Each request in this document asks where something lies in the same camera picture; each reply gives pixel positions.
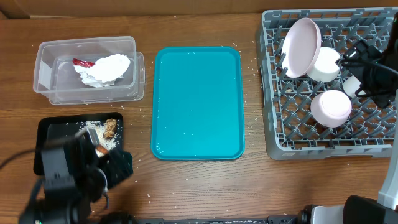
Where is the white plastic cup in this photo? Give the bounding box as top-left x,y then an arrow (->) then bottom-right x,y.
343,76 -> 361,98

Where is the orange carrot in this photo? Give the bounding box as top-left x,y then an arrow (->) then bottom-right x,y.
95,145 -> 109,157

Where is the cream bowl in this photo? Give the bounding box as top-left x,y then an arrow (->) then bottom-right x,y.
307,47 -> 340,83

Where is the brown food scrap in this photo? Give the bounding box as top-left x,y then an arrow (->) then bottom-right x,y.
103,119 -> 117,139

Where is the large pink plate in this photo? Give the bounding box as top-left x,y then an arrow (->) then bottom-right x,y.
282,18 -> 321,78

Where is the white napkin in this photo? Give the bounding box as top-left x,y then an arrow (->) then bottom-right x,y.
73,54 -> 131,88

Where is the red snack wrapper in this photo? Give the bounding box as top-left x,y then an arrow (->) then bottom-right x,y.
73,58 -> 95,68

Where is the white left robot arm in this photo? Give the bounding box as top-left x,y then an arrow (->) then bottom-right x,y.
19,133 -> 133,223

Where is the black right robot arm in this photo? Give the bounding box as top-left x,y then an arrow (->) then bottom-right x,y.
292,14 -> 397,223

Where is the black tray bin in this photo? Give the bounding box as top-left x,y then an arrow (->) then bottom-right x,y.
33,112 -> 123,175

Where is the pile of white rice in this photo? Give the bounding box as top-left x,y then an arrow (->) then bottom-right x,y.
80,121 -> 121,151

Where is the clear plastic bin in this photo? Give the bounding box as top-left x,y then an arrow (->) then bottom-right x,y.
33,36 -> 146,105

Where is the grey plastic dish rack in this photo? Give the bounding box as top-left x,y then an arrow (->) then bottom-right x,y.
256,7 -> 397,160

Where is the teal plastic tray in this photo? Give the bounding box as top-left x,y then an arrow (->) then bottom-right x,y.
150,47 -> 245,161

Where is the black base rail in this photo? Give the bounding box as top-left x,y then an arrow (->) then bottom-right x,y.
136,215 -> 311,224

